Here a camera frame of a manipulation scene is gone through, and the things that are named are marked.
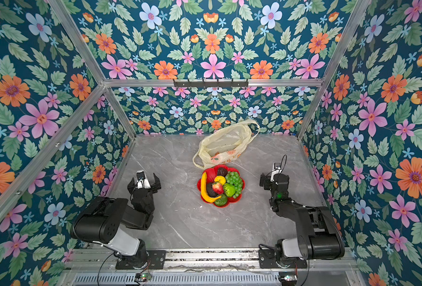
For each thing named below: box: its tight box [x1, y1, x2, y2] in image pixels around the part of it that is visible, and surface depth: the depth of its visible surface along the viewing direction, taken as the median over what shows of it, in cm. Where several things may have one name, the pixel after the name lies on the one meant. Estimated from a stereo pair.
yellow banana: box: [200, 172, 222, 204], surface depth 89 cm
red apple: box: [212, 181, 225, 195], surface depth 89 cm
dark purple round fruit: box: [216, 166, 229, 177], surface depth 98 cm
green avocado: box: [214, 194, 228, 207], surface depth 86 cm
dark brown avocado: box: [206, 182, 220, 198], surface depth 90 cm
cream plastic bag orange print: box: [192, 118, 261, 169], surface depth 106 cm
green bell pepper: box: [222, 182, 236, 198], surface depth 90 cm
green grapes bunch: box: [225, 171, 243, 199], surface depth 91 cm
